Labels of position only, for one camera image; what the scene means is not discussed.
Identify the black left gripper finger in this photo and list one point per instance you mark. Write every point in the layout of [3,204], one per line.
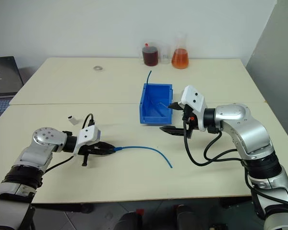
[105,144]
[104,152]

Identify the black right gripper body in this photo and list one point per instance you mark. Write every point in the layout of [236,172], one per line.
[188,124]

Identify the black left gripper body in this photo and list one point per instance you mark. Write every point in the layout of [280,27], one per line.
[85,150]

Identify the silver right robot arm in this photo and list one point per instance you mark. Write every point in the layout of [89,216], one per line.
[242,127]

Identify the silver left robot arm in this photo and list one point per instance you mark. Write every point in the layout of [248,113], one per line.
[45,137]

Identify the blue plastic bin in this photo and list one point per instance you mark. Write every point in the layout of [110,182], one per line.
[156,118]

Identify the white coupler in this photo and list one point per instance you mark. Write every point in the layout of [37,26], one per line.
[73,120]

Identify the flask with orange liquid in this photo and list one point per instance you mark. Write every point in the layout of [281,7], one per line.
[180,60]

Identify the empty glass beaker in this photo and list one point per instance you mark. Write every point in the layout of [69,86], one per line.
[165,60]

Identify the beaker with dark red liquid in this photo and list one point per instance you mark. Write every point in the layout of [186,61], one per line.
[150,57]

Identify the dark rounded shape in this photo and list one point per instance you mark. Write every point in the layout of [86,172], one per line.
[130,220]
[183,216]

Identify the grey partition panel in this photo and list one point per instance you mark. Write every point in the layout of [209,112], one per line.
[278,60]

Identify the dark grey laptop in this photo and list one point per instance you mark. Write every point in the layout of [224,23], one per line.
[4,72]

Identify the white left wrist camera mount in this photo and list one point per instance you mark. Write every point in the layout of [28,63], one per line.
[87,135]

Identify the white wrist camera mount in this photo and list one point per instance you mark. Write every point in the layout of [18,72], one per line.
[194,97]
[87,135]

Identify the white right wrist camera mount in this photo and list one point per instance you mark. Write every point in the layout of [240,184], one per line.
[194,97]

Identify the black table frame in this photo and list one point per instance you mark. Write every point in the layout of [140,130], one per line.
[62,207]

